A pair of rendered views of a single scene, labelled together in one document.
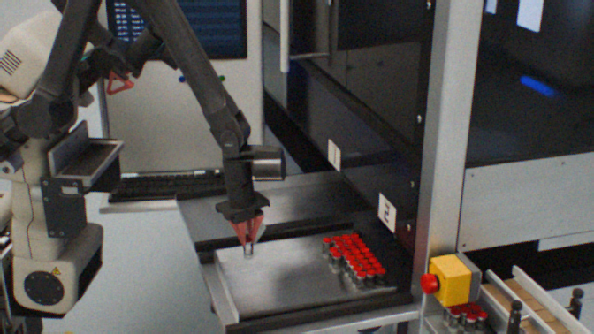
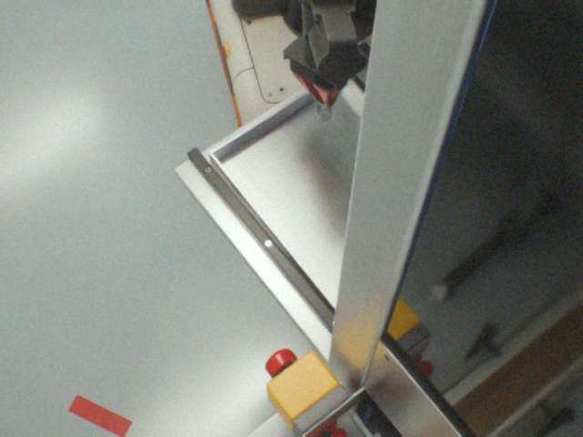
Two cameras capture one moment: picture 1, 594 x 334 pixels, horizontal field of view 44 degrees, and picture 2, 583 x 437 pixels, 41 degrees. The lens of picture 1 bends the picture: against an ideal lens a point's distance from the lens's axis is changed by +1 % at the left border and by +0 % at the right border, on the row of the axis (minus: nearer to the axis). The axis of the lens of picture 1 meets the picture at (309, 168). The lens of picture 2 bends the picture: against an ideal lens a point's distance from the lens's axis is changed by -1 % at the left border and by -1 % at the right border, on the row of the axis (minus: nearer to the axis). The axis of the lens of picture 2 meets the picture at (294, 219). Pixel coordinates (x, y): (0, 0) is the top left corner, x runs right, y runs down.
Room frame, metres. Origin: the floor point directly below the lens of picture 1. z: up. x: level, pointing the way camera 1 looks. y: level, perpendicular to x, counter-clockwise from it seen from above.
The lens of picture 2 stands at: (1.11, -0.49, 1.94)
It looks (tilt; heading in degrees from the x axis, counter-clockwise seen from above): 64 degrees down; 72
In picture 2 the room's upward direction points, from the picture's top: straight up
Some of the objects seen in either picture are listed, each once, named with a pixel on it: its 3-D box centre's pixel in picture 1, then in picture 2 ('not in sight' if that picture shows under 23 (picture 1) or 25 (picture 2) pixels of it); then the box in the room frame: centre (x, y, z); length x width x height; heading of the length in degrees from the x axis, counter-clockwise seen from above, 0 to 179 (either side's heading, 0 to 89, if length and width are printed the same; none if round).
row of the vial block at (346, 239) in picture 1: (357, 261); not in sight; (1.40, -0.11, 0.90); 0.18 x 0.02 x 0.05; 18
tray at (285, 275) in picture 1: (300, 274); (344, 191); (1.36, 0.02, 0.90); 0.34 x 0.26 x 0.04; 108
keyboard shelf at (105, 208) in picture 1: (178, 187); not in sight; (2.01, 0.40, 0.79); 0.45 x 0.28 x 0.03; 99
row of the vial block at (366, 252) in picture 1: (366, 261); not in sight; (1.41, -0.13, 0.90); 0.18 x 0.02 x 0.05; 18
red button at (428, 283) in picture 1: (431, 283); (283, 366); (1.18, -0.24, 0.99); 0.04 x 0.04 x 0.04; 19
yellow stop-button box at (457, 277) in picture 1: (452, 279); (306, 395); (1.20, -0.28, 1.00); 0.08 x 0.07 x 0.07; 109
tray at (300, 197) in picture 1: (300, 201); not in sight; (1.72, 0.02, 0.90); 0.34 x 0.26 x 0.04; 109
